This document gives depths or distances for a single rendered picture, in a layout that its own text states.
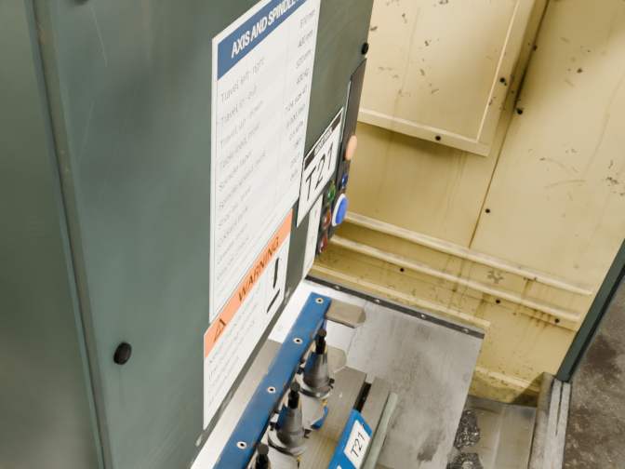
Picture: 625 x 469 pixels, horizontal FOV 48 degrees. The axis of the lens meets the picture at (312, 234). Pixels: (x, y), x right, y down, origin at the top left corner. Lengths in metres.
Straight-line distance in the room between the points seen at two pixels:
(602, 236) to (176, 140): 1.31
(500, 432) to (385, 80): 0.93
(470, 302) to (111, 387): 1.43
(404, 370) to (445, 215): 0.40
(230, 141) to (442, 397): 1.39
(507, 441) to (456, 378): 0.22
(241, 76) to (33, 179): 0.16
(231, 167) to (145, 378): 0.13
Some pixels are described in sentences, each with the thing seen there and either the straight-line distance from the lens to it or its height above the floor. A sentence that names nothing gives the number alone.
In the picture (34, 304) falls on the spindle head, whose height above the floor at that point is 1.87.
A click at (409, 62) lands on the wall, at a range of 1.45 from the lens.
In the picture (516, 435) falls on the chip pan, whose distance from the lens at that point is 1.89.
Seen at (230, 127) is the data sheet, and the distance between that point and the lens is 0.40.
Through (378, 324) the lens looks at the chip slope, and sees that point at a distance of 1.79.
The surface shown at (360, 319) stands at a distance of 1.25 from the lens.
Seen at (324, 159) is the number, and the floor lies 1.76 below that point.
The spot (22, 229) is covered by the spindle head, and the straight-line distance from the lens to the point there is 0.31.
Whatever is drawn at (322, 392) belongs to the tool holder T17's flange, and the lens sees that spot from 1.13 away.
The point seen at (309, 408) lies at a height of 1.22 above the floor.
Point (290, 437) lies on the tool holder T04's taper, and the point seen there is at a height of 1.24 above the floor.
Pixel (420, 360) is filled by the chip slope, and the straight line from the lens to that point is 1.77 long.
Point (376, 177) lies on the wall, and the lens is 1.60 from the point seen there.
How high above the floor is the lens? 2.11
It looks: 39 degrees down
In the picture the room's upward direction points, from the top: 7 degrees clockwise
